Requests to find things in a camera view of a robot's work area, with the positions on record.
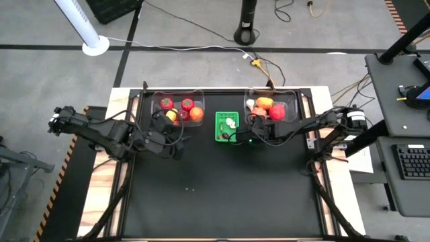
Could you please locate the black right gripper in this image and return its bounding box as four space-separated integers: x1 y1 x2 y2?
231 116 282 144

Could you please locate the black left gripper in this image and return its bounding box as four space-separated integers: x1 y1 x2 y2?
132 117 193 161

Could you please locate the orange fruit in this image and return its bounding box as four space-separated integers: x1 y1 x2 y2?
189 106 205 122

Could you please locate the red bell pepper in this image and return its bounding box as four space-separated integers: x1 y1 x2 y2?
268 103 286 122

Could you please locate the green plastic basket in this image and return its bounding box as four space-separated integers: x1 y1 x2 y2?
214 111 240 143

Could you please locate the clear plastic bin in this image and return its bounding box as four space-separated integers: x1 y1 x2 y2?
243 87 299 124
150 89 206 128

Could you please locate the black floor mat striped edge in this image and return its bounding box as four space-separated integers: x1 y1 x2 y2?
33 106 112 242

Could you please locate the white floor stand pole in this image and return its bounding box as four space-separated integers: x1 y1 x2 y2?
53 0 111 57

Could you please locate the grey desk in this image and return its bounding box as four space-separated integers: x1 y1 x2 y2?
375 136 430 218
365 52 430 138

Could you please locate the dark crate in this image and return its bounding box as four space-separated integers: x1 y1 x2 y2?
85 0 144 25

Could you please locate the grey metal cart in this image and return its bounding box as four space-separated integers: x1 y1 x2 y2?
0 134 56 242

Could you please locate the black keyboard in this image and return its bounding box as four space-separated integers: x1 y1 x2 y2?
391 143 430 181

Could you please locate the black round desk device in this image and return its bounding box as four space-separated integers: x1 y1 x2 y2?
398 83 430 110

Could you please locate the black diagonal pole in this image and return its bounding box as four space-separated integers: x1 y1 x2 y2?
378 11 430 66

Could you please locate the dark laptop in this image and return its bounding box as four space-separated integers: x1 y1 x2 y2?
413 55 430 80

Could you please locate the black table frame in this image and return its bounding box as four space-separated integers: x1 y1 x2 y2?
75 86 367 242

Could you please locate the yellow power plug cable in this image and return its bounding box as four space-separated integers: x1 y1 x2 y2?
250 58 276 89

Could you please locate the white floor cable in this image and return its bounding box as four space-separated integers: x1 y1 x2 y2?
106 36 255 61

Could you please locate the black floor post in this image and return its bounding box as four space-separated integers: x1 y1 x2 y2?
233 0 261 46

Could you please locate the black floor cable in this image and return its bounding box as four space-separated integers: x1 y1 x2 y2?
142 0 236 43

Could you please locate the yellow floor cable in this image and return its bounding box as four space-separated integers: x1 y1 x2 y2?
307 0 332 19

